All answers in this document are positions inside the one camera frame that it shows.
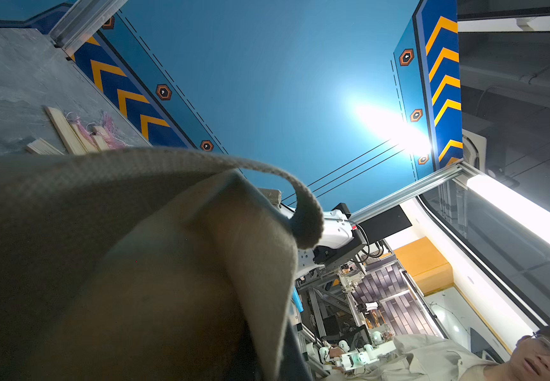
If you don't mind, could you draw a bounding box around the pink patterned folding fan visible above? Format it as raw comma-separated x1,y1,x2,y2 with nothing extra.
65,113,128,153

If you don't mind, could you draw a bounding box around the olive green tote bag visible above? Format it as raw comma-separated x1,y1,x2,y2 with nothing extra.
0,148,324,380

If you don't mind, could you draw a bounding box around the light wooden folding fan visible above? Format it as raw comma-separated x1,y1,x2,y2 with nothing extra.
44,106,88,155

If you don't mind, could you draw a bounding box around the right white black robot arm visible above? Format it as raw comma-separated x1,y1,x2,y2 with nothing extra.
295,203,368,279

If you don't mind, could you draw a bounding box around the black monitor screen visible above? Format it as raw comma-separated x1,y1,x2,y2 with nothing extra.
359,206,412,244

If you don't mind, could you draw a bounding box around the bright ceiling light strip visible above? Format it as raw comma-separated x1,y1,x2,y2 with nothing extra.
467,175,550,245

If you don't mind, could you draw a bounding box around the person in beige shirt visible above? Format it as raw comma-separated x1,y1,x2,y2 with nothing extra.
327,325,550,380

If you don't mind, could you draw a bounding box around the right aluminium frame post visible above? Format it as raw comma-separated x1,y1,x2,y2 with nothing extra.
49,0,127,57

